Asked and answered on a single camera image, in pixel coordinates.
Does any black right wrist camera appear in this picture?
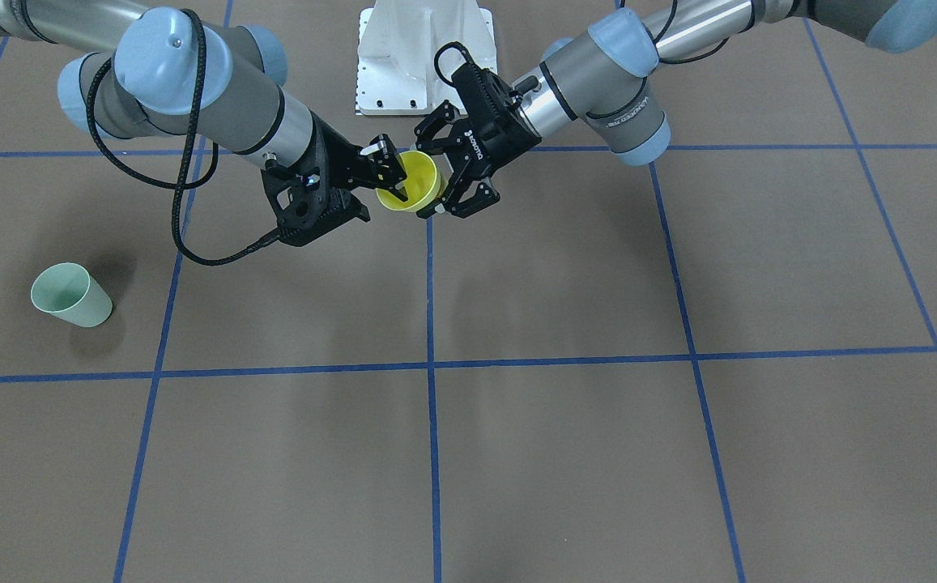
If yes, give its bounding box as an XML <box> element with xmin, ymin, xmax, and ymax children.
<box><xmin>267</xmin><ymin>187</ymin><xmax>371</xmax><ymax>247</ymax></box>

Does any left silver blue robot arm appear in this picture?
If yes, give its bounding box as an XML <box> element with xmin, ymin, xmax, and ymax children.
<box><xmin>414</xmin><ymin>1</ymin><xmax>937</xmax><ymax>219</ymax></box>

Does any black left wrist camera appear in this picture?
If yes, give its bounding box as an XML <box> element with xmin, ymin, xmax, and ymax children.
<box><xmin>452</xmin><ymin>63</ymin><xmax>521</xmax><ymax>123</ymax></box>

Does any yellow plastic cup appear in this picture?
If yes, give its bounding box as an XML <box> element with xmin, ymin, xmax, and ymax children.
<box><xmin>384</xmin><ymin>151</ymin><xmax>447</xmax><ymax>213</ymax></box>

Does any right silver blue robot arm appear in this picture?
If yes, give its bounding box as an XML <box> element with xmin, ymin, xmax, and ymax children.
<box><xmin>0</xmin><ymin>1</ymin><xmax>407</xmax><ymax>197</ymax></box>

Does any light green plastic cup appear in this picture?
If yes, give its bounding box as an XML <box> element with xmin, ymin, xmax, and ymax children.
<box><xmin>30</xmin><ymin>262</ymin><xmax>115</xmax><ymax>328</ymax></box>

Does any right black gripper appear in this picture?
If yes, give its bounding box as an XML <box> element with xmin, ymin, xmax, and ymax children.
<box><xmin>262</xmin><ymin>121</ymin><xmax>413</xmax><ymax>211</ymax></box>

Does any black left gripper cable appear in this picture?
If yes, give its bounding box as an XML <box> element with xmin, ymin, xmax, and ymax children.
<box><xmin>433</xmin><ymin>42</ymin><xmax>477</xmax><ymax>94</ymax></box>

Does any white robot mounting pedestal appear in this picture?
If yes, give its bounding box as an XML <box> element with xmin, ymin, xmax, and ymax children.
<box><xmin>355</xmin><ymin>1</ymin><xmax>497</xmax><ymax>116</ymax></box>

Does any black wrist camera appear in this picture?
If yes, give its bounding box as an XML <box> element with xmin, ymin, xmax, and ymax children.
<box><xmin>452</xmin><ymin>63</ymin><xmax>521</xmax><ymax>123</ymax></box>
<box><xmin>267</xmin><ymin>187</ymin><xmax>371</xmax><ymax>247</ymax></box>

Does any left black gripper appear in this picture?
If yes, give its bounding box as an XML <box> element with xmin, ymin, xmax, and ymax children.
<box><xmin>407</xmin><ymin>97</ymin><xmax>541</xmax><ymax>219</ymax></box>

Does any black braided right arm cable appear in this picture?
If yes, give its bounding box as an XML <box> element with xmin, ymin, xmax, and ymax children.
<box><xmin>86</xmin><ymin>8</ymin><xmax>283</xmax><ymax>266</ymax></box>

